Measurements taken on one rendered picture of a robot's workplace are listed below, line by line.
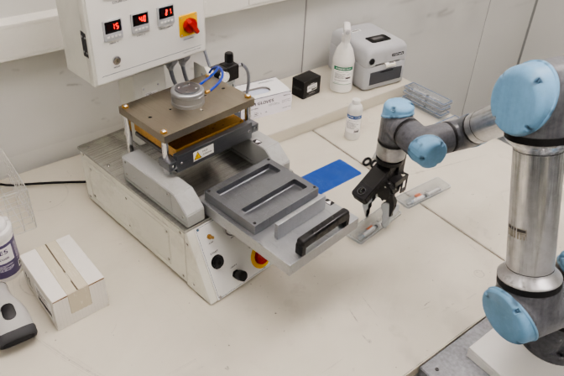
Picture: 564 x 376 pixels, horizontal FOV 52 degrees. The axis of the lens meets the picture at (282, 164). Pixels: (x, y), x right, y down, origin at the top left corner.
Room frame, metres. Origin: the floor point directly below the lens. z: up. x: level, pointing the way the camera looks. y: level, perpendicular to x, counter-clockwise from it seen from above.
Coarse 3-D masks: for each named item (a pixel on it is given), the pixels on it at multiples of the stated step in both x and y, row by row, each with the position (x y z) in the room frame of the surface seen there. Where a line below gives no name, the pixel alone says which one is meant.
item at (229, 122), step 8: (224, 120) 1.23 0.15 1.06; (232, 120) 1.24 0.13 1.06; (240, 120) 1.24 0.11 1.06; (136, 128) 1.20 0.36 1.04; (200, 128) 1.19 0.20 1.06; (208, 128) 1.19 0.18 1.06; (216, 128) 1.19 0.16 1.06; (224, 128) 1.20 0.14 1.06; (144, 136) 1.18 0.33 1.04; (152, 136) 1.15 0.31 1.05; (184, 136) 1.15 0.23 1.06; (192, 136) 1.15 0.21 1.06; (200, 136) 1.15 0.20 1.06; (208, 136) 1.16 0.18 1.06; (152, 144) 1.16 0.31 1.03; (160, 144) 1.13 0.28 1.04; (176, 144) 1.11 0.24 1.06; (184, 144) 1.12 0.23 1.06; (192, 144) 1.12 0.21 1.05; (160, 152) 1.13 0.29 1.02; (176, 152) 1.09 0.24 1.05
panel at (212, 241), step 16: (208, 224) 1.01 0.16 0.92; (208, 240) 0.99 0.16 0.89; (224, 240) 1.01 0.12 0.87; (240, 240) 1.03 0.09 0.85; (208, 256) 0.97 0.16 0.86; (224, 256) 0.99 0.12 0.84; (240, 256) 1.01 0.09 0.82; (208, 272) 0.95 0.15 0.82; (224, 272) 0.97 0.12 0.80; (256, 272) 1.02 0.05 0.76; (224, 288) 0.95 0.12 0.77
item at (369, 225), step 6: (378, 210) 1.27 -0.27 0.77; (372, 216) 1.24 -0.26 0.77; (378, 216) 1.24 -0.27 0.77; (360, 222) 1.21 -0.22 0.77; (366, 222) 1.21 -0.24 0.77; (372, 222) 1.21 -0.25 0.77; (378, 222) 1.22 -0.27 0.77; (360, 228) 1.19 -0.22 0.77; (366, 228) 1.19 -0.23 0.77; (372, 228) 1.19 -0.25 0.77; (378, 228) 1.19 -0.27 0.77; (348, 234) 1.16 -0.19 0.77; (354, 234) 1.16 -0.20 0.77; (360, 234) 1.16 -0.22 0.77; (366, 234) 1.17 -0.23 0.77; (360, 240) 1.14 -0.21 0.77
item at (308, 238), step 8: (344, 208) 0.97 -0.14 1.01; (336, 216) 0.95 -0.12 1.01; (344, 216) 0.95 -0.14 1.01; (320, 224) 0.92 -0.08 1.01; (328, 224) 0.92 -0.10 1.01; (336, 224) 0.93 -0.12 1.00; (344, 224) 0.96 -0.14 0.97; (312, 232) 0.89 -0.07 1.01; (320, 232) 0.90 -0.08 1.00; (304, 240) 0.87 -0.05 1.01; (312, 240) 0.88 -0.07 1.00; (296, 248) 0.87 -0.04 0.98; (304, 248) 0.86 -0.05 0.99
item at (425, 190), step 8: (424, 184) 1.40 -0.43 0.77; (432, 184) 1.41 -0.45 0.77; (440, 184) 1.41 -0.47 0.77; (448, 184) 1.41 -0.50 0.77; (408, 192) 1.36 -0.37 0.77; (416, 192) 1.36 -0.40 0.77; (424, 192) 1.36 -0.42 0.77; (432, 192) 1.37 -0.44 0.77; (400, 200) 1.32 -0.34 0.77; (408, 200) 1.32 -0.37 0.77; (416, 200) 1.33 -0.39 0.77
